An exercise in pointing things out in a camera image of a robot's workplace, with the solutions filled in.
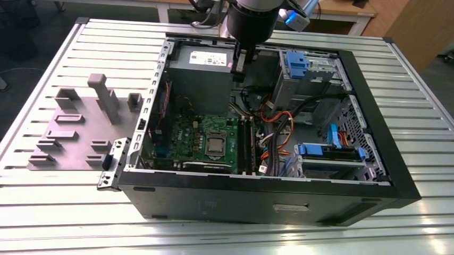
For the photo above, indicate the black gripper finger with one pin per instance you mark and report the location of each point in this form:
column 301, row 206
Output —
column 252, row 53
column 240, row 74

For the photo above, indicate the silver square CPU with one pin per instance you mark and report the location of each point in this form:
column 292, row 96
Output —
column 216, row 145

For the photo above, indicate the grey power supply unit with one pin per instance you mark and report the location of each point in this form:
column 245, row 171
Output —
column 198, row 85

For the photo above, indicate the blue plastic drive latch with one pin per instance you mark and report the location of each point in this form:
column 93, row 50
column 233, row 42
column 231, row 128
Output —
column 296, row 65

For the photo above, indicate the grey metal drive cage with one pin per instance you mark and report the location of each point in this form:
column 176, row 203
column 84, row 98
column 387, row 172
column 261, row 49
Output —
column 295, row 90

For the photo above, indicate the wooden desk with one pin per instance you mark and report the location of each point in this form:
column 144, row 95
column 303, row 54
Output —
column 341, row 8

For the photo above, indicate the green motherboard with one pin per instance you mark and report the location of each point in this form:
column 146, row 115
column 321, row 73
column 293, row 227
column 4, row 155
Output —
column 188, row 132

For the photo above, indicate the black RAM slot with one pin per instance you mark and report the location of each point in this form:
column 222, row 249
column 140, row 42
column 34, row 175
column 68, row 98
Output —
column 243, row 148
column 253, row 151

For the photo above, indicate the blue disk carrier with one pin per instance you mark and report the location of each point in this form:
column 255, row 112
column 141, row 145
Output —
column 312, row 150

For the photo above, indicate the black graphics card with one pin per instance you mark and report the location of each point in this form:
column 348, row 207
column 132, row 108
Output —
column 206, row 166

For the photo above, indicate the blue board connector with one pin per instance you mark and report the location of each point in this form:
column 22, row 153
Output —
column 162, row 152

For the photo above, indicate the metal disk bay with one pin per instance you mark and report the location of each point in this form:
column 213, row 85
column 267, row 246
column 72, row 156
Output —
column 333, row 163

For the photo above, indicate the wooden cabinet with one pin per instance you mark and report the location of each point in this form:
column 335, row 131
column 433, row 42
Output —
column 419, row 26

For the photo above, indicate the black open PC case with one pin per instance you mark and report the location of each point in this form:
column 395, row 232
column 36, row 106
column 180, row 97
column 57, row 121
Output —
column 249, row 202

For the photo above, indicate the grey plastic parts rack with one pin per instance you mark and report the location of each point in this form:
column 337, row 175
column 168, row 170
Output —
column 82, row 148

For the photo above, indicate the grey metal card bracket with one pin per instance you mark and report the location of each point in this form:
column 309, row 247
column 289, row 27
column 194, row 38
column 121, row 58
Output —
column 116, row 159

